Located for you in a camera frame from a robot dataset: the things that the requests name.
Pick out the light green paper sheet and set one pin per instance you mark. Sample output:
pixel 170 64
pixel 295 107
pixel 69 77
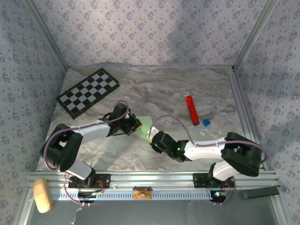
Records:
pixel 146 124

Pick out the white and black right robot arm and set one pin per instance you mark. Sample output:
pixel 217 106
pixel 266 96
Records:
pixel 204 151

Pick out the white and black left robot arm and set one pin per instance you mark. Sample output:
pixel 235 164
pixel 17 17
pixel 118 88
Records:
pixel 93 133

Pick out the small blue block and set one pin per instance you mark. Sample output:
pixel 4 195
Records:
pixel 206 122

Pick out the red glitter tube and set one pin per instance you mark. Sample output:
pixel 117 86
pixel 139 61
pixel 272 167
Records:
pixel 192 110

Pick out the black and white checkerboard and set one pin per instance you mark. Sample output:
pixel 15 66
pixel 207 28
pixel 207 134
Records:
pixel 89 91

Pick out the orange cartoon figure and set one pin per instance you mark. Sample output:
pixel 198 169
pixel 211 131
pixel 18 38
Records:
pixel 142 194

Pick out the flat black bar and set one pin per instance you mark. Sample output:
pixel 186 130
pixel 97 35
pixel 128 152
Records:
pixel 260 192

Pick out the tan cork block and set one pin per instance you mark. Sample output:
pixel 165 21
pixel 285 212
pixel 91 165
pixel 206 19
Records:
pixel 42 194

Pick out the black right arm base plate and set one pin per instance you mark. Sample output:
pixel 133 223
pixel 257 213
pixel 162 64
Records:
pixel 199 180

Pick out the long aluminium mounting rail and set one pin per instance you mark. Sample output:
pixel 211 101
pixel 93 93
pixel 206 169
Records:
pixel 152 179

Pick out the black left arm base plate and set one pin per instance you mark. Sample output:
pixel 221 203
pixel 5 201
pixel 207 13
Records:
pixel 105 180

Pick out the aluminium side rail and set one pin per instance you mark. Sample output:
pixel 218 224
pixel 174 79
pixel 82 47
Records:
pixel 237 93

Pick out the aluminium frame post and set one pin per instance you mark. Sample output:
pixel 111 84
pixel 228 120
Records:
pixel 254 35
pixel 48 35

